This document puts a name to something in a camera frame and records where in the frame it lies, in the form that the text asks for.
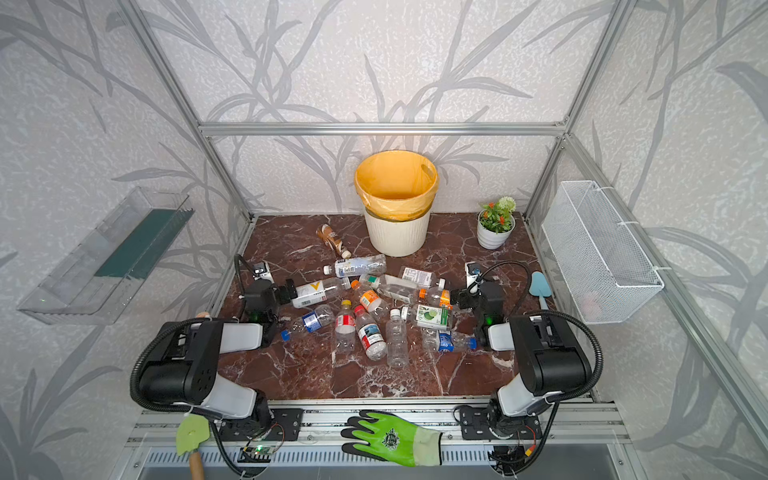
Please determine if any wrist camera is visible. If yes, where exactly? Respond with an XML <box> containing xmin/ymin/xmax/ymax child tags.
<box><xmin>465</xmin><ymin>261</ymin><xmax>483</xmax><ymax>287</ymax></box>
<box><xmin>251</xmin><ymin>261</ymin><xmax>274</xmax><ymax>282</ymax></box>

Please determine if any yellow plastic bin liner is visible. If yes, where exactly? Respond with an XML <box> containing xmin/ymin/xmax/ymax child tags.
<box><xmin>354</xmin><ymin>150</ymin><xmax>439</xmax><ymax>222</ymax></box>

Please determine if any blue label bottle right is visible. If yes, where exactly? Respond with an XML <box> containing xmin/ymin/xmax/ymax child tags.
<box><xmin>421</xmin><ymin>329</ymin><xmax>478</xmax><ymax>353</ymax></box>

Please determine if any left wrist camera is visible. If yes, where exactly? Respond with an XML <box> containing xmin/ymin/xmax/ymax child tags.
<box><xmin>251</xmin><ymin>261</ymin><xmax>274</xmax><ymax>282</ymax></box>

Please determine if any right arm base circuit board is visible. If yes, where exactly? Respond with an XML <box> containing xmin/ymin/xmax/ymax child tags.
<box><xmin>488</xmin><ymin>445</ymin><xmax>536</xmax><ymax>469</ymax></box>

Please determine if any white ribbed waste bin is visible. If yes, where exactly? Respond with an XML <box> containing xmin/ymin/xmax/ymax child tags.
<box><xmin>364</xmin><ymin>208</ymin><xmax>432</xmax><ymax>257</ymax></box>

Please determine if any red cap white label bottle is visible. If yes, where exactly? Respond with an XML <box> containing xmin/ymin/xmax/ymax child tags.
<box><xmin>354</xmin><ymin>305</ymin><xmax>387</xmax><ymax>361</ymax></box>

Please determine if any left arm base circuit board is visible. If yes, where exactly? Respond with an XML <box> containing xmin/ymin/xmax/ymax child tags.
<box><xmin>237</xmin><ymin>444</ymin><xmax>281</xmax><ymax>464</ymax></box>

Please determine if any yellow cap red label bottle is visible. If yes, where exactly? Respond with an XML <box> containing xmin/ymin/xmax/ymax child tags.
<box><xmin>332</xmin><ymin>300</ymin><xmax>357</xmax><ymax>368</ymax></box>

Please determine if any orange label bottle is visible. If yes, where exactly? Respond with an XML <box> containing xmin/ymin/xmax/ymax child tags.
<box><xmin>351</xmin><ymin>280</ymin><xmax>390</xmax><ymax>322</ymax></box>
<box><xmin>418</xmin><ymin>287</ymin><xmax>452</xmax><ymax>309</ymax></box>

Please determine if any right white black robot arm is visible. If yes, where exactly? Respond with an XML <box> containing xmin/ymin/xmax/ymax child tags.
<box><xmin>451</xmin><ymin>272</ymin><xmax>604</xmax><ymax>430</ymax></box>

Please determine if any clear bottle white cap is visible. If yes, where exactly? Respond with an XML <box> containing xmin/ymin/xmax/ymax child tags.
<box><xmin>386</xmin><ymin>309</ymin><xmax>409</xmax><ymax>368</ymax></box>

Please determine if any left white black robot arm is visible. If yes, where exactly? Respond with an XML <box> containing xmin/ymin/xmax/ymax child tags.
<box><xmin>129</xmin><ymin>278</ymin><xmax>297</xmax><ymax>430</ymax></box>

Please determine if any light blue plastic trowel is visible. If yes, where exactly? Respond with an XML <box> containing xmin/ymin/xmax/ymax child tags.
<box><xmin>529</xmin><ymin>271</ymin><xmax>552</xmax><ymax>310</ymax></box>

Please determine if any bottle white yellow label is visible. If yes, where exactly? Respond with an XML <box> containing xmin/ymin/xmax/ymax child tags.
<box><xmin>291</xmin><ymin>278</ymin><xmax>351</xmax><ymax>308</ymax></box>

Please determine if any green tea label bottle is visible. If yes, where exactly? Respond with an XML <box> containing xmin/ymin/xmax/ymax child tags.
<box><xmin>400</xmin><ymin>304</ymin><xmax>453</xmax><ymax>331</ymax></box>

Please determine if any brown crushed plastic bottle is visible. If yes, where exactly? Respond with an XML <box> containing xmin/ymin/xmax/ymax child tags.
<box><xmin>316</xmin><ymin>224</ymin><xmax>352</xmax><ymax>259</ymax></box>

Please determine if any white wire mesh basket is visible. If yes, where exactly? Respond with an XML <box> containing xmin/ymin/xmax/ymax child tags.
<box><xmin>542</xmin><ymin>180</ymin><xmax>664</xmax><ymax>324</ymax></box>

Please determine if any clear acrylic wall shelf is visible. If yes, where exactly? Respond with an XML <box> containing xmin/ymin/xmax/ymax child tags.
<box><xmin>18</xmin><ymin>187</ymin><xmax>194</xmax><ymax>325</ymax></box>

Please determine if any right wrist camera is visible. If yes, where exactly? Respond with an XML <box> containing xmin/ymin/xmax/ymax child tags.
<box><xmin>465</xmin><ymin>261</ymin><xmax>483</xmax><ymax>287</ymax></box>

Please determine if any bottle blue label blue cap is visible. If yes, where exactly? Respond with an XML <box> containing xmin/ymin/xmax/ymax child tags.
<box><xmin>280</xmin><ymin>304</ymin><xmax>334</xmax><ymax>342</ymax></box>

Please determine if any clear bottle green cap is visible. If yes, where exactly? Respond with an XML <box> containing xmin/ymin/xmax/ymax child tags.
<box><xmin>359</xmin><ymin>274</ymin><xmax>420</xmax><ymax>304</ymax></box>

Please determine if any white pot with plant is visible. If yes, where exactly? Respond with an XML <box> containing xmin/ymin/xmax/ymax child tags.
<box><xmin>477</xmin><ymin>196</ymin><xmax>516</xmax><ymax>250</ymax></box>

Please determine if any green and black work glove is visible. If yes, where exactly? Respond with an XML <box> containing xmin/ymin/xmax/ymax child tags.
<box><xmin>341</xmin><ymin>410</ymin><xmax>443</xmax><ymax>467</ymax></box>

